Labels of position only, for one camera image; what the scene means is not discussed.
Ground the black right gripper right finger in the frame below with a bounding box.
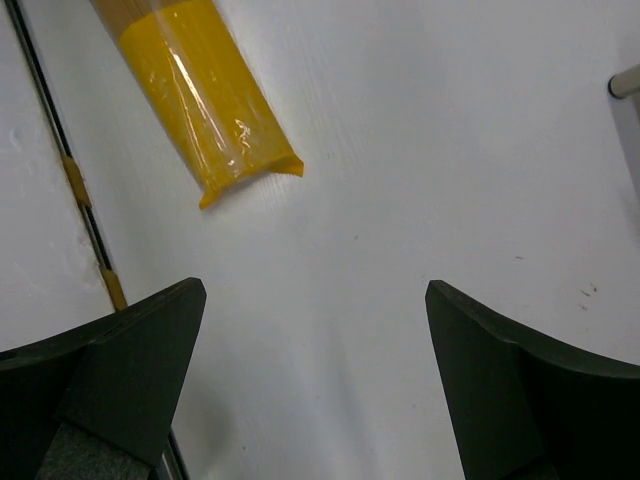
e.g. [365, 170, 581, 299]
[425, 280, 639, 479]

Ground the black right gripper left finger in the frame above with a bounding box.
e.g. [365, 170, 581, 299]
[1, 278, 206, 479]

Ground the white shelf leg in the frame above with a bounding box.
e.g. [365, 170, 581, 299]
[607, 64, 640, 99]

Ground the yellow spaghetti pack on table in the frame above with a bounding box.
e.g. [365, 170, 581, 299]
[92, 0, 304, 209]

